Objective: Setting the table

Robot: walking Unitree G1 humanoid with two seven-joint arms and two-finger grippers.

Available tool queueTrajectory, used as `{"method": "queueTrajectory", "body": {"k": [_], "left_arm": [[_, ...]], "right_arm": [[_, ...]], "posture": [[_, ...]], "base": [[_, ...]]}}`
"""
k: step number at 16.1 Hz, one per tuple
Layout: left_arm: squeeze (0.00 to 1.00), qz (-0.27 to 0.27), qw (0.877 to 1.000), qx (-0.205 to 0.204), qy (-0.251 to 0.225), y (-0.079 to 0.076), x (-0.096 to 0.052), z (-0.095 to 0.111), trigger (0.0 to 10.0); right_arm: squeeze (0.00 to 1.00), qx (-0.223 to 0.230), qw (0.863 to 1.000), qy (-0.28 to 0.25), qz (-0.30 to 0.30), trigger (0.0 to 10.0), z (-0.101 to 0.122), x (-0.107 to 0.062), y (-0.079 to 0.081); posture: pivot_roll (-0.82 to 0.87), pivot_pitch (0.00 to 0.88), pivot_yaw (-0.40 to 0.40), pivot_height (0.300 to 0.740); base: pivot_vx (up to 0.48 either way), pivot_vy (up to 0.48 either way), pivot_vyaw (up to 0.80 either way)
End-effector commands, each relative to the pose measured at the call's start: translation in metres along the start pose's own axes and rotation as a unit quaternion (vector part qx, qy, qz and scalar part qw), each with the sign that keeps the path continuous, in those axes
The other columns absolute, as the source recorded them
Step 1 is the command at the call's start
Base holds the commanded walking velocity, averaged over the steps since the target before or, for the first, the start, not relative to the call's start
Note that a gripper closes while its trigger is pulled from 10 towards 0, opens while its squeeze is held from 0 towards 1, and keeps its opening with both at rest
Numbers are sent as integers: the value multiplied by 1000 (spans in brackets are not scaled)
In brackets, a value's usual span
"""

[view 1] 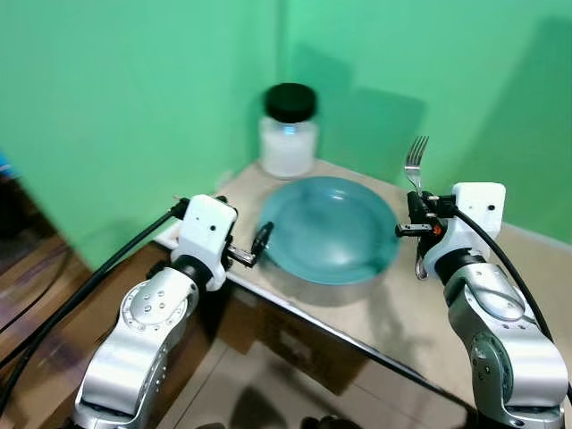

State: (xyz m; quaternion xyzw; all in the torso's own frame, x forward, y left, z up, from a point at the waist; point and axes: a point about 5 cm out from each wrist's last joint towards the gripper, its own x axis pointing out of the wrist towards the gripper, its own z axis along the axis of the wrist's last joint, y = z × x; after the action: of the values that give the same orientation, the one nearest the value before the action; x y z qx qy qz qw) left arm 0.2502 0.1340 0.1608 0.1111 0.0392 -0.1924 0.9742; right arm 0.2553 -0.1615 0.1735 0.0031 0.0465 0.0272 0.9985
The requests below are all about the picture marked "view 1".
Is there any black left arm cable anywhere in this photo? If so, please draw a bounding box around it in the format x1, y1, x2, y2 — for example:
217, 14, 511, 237
0, 198, 190, 417

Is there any white jar with black lid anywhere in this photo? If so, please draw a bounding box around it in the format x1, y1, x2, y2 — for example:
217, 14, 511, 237
258, 83, 320, 181

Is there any teal round plate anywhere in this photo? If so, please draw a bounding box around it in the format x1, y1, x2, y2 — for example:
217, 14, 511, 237
257, 175, 400, 287

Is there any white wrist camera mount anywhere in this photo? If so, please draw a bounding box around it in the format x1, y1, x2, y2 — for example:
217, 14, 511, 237
178, 194, 240, 271
424, 182, 507, 280

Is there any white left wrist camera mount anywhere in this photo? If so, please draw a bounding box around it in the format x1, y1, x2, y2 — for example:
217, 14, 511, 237
178, 194, 240, 271

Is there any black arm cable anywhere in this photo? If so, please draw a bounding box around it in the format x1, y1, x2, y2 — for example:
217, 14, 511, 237
0, 198, 190, 417
438, 206, 555, 346

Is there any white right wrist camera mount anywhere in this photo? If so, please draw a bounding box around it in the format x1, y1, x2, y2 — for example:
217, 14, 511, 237
424, 182, 507, 280

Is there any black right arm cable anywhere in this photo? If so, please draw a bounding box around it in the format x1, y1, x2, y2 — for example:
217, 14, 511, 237
438, 206, 555, 346

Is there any silver metal fork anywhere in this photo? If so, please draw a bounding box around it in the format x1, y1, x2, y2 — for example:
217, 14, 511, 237
404, 136, 432, 282

